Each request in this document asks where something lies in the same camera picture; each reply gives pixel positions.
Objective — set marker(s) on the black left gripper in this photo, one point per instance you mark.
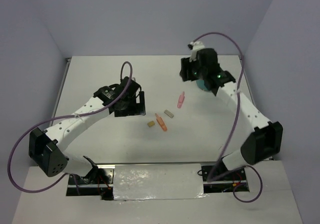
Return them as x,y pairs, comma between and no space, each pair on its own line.
137,109

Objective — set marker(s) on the grey white eraser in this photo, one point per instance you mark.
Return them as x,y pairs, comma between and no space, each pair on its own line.
168,113

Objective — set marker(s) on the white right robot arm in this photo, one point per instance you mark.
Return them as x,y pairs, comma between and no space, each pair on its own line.
264,136

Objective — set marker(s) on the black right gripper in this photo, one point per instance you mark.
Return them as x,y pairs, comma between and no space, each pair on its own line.
186,66

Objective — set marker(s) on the orange correction tape dispenser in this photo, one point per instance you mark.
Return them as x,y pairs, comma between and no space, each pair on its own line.
161,122

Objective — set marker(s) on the silver foil cover plate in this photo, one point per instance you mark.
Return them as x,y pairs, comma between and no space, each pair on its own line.
157,182

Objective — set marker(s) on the metal base rail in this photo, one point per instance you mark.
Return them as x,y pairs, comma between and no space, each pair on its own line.
103,187

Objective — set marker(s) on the teal round pen holder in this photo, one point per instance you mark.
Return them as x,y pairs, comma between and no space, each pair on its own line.
204,85

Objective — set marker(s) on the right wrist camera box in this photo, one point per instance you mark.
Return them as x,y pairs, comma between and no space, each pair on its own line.
195,46

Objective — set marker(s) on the tan yellow eraser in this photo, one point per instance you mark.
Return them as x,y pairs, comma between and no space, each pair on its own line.
151,123

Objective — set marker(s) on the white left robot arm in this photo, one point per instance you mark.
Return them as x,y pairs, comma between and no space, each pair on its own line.
47,147

